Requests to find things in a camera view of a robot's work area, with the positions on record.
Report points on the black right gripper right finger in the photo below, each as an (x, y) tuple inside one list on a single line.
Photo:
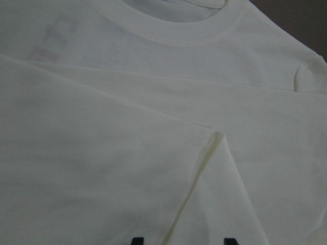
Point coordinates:
[(230, 241)]

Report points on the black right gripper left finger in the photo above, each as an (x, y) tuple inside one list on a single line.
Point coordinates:
[(139, 241)]

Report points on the cream long-sleeve cat shirt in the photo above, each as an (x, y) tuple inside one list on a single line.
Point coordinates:
[(185, 122)]

